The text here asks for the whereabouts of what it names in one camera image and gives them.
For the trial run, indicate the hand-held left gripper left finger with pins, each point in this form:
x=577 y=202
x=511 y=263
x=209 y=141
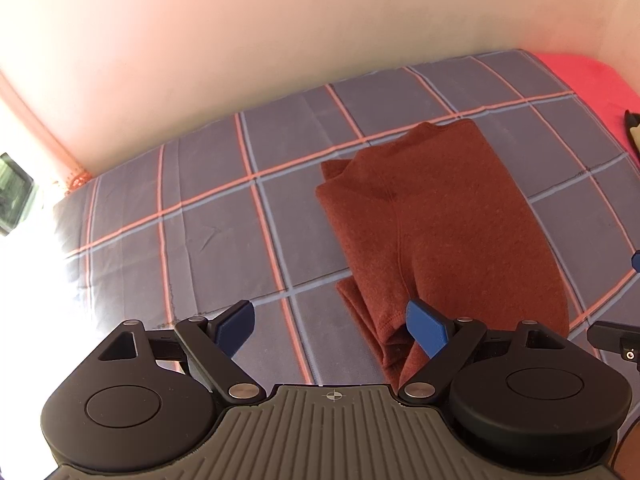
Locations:
x=235 y=327

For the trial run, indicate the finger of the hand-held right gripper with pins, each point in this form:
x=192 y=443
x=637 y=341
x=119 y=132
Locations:
x=636 y=261
x=615 y=340

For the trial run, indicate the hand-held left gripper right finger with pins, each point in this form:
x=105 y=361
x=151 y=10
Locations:
x=427 y=327

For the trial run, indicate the red cloth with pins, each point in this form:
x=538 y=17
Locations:
x=590 y=85

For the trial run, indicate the black and cream object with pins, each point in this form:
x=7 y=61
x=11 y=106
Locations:
x=633 y=130

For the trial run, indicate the plaid bed sheet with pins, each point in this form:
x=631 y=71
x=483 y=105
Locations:
x=200 y=220

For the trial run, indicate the orange lace cloth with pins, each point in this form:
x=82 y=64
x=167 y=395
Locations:
x=75 y=181

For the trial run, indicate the person's right forearm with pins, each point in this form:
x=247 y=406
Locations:
x=629 y=455

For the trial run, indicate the rust red sweater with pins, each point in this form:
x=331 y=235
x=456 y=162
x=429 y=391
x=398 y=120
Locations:
x=450 y=220

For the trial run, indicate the window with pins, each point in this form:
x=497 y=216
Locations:
x=15 y=195

